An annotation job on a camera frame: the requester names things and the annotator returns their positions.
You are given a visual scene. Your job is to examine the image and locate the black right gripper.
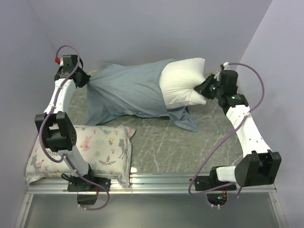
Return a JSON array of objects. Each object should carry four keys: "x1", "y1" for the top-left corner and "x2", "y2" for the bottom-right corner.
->
[{"x1": 195, "y1": 74, "x2": 225, "y2": 100}]

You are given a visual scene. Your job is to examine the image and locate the blue-grey pillowcase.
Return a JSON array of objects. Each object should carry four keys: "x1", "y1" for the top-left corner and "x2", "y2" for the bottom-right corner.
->
[{"x1": 86, "y1": 58, "x2": 198, "y2": 132}]

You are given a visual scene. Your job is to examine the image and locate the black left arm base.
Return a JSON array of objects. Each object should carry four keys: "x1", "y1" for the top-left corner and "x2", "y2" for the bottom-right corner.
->
[{"x1": 61, "y1": 174, "x2": 111, "y2": 206}]

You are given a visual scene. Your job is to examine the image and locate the aluminium frame rail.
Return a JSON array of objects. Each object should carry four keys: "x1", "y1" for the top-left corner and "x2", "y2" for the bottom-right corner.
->
[{"x1": 26, "y1": 172, "x2": 277, "y2": 195}]

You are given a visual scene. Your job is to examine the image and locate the floral patterned pillow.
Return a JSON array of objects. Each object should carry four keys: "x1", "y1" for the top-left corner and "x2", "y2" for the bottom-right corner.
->
[{"x1": 25, "y1": 125, "x2": 136, "y2": 187}]

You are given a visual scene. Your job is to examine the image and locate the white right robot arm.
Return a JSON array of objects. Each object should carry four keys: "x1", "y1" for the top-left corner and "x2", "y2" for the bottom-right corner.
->
[{"x1": 194, "y1": 69, "x2": 282, "y2": 190}]

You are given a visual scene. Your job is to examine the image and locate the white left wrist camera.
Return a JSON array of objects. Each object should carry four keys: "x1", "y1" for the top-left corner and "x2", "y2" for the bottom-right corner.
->
[{"x1": 55, "y1": 57, "x2": 64, "y2": 67}]

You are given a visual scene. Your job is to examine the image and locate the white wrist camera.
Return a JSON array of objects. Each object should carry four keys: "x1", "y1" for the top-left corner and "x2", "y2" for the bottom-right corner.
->
[
  {"x1": 55, "y1": 57, "x2": 64, "y2": 67},
  {"x1": 220, "y1": 62, "x2": 230, "y2": 70}
]

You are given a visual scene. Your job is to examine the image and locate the white pillow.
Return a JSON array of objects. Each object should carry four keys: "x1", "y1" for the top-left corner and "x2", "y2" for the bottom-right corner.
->
[{"x1": 159, "y1": 57, "x2": 206, "y2": 109}]

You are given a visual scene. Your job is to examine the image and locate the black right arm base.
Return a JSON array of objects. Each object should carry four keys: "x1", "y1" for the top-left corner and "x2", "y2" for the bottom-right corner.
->
[{"x1": 194, "y1": 175, "x2": 237, "y2": 208}]

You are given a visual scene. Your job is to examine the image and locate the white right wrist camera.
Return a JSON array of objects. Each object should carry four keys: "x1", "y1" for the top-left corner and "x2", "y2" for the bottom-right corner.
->
[{"x1": 220, "y1": 62, "x2": 230, "y2": 70}]

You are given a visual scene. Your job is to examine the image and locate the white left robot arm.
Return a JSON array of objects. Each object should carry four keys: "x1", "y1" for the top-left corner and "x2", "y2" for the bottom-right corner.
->
[{"x1": 35, "y1": 55, "x2": 96, "y2": 191}]

